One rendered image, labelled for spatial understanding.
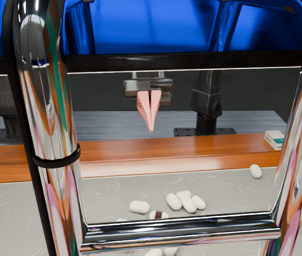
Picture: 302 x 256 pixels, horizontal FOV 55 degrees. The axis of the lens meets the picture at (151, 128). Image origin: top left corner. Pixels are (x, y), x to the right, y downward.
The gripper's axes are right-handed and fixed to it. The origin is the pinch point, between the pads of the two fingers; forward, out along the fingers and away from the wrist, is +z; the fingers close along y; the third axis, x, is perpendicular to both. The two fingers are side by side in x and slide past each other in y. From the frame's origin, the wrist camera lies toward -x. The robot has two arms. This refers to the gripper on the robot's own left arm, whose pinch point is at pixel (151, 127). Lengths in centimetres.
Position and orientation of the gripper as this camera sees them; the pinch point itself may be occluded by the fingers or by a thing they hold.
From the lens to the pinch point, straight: 57.4
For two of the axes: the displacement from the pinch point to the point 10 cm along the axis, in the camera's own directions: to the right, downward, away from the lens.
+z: 0.7, 9.2, -3.9
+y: 10.0, -0.4, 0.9
